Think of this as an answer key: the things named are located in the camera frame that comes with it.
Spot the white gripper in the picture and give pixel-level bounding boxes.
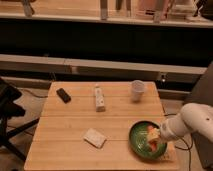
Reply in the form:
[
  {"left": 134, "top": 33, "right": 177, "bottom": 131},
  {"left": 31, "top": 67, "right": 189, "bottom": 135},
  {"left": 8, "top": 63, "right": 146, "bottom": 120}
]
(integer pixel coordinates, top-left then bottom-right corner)
[{"left": 159, "top": 122, "right": 174, "bottom": 142}]

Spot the clear plastic cup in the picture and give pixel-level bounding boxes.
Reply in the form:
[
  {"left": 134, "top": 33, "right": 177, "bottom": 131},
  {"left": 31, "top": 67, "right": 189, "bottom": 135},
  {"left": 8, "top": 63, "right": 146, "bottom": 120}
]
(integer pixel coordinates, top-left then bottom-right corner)
[{"left": 131, "top": 80, "right": 146, "bottom": 102}]

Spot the black rectangular remote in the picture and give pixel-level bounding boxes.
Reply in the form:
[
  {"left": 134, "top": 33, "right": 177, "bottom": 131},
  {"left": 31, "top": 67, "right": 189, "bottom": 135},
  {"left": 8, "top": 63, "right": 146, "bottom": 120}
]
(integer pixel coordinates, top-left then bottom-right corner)
[{"left": 56, "top": 88, "right": 71, "bottom": 103}]

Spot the green ceramic bowl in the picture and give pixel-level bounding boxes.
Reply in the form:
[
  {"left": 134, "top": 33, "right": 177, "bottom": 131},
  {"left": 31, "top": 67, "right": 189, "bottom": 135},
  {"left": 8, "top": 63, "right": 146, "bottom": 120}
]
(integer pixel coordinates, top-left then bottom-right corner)
[{"left": 129, "top": 121, "right": 167, "bottom": 160}]

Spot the black cable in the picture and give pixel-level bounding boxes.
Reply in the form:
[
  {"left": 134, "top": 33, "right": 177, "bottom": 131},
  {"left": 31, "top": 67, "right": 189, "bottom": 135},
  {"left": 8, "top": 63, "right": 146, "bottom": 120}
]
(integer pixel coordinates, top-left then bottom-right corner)
[{"left": 163, "top": 113, "right": 194, "bottom": 171}]

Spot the grey metal rail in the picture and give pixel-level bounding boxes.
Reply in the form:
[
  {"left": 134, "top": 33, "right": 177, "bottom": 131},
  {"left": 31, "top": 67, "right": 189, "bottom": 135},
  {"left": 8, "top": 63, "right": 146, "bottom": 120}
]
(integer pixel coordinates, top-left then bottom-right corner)
[{"left": 0, "top": 54, "right": 206, "bottom": 83}]

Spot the wooden table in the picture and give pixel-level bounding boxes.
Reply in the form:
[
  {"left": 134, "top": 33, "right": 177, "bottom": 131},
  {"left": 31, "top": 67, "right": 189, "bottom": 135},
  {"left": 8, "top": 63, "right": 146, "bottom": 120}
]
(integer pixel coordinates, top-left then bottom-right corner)
[{"left": 24, "top": 82, "right": 179, "bottom": 171}]

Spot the black tripod stand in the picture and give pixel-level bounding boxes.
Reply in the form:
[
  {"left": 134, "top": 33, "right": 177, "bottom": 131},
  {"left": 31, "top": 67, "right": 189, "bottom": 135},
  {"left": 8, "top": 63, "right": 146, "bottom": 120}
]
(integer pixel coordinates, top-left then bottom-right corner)
[{"left": 0, "top": 78, "right": 38, "bottom": 161}]

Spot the yellow orange pepper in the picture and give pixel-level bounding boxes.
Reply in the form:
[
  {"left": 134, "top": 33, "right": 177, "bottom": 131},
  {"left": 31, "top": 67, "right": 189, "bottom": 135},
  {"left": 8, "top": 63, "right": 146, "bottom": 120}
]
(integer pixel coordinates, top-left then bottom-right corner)
[{"left": 147, "top": 125, "right": 160, "bottom": 151}]

